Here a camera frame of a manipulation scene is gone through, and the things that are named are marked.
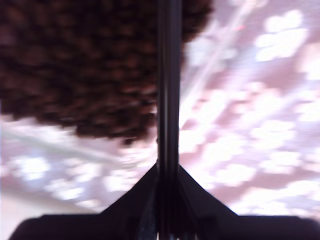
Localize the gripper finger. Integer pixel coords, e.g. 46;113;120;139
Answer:
177;165;238;240
99;163;159;240

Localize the purple paw-print cloth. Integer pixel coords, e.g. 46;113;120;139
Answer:
0;0;320;218

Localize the clear glass rectangular container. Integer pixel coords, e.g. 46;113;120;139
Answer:
0;0;251;166

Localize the brown cat food kibble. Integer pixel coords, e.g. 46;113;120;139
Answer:
0;0;216;146

